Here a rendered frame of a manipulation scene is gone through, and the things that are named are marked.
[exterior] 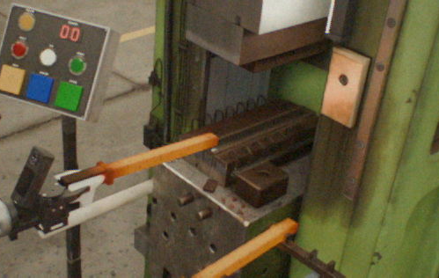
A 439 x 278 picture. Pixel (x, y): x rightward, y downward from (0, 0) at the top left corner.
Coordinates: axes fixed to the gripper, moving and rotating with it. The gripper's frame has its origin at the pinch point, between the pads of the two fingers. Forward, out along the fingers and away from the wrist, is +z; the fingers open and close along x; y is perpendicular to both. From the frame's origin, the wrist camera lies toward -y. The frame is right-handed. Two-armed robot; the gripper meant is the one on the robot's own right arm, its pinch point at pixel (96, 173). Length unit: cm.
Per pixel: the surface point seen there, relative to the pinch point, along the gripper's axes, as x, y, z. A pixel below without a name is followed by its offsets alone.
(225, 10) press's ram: -8.3, -26.4, 40.8
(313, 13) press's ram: 3, -26, 60
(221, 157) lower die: -5.7, 13.0, 42.4
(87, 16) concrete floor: -344, 102, 216
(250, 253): 25.9, 14.1, 21.6
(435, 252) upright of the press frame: 35, 42, 94
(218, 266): 24.7, 14.2, 13.5
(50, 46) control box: -66, 0, 27
